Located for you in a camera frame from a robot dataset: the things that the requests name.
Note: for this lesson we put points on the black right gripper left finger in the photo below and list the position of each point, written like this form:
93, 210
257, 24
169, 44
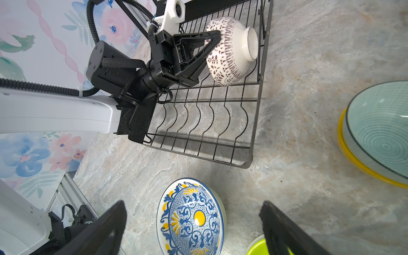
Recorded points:
103, 237

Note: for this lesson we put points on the lime green bowl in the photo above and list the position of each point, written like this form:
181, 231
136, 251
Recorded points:
259, 246

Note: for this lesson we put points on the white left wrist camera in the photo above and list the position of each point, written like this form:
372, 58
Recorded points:
174, 15

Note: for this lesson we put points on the blue yellow patterned bowl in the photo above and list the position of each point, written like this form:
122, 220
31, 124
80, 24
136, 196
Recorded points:
191, 219

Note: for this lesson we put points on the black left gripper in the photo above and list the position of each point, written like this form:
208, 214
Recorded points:
175, 60

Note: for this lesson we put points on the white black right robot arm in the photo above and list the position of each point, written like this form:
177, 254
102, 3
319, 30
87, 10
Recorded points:
25, 230

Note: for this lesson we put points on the black wire dish rack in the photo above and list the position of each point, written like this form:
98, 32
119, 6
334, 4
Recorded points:
208, 121

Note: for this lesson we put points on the white maroon patterned bowl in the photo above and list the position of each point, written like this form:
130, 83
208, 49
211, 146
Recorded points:
238, 48

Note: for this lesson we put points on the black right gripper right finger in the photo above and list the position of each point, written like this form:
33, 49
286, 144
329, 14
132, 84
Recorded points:
283, 236

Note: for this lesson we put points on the teal striped bowl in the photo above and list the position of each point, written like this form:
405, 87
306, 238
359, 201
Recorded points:
375, 129

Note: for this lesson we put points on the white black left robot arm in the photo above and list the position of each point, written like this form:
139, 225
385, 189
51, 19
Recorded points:
125, 91

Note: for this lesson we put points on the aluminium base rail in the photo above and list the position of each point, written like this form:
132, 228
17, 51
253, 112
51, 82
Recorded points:
70, 214

